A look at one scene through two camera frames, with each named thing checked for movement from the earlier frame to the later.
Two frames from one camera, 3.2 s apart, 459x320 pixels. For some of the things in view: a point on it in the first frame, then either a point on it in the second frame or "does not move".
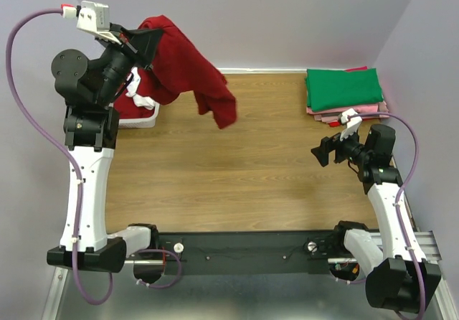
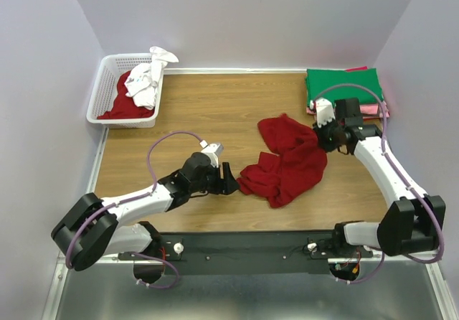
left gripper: (143, 40) → (225, 186)
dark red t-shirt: (178, 67) → (300, 163)
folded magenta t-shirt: (357, 69) does not move
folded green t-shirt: (328, 88) does not move
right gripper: (328, 144) → (325, 146)
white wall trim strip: (261, 70) does not move
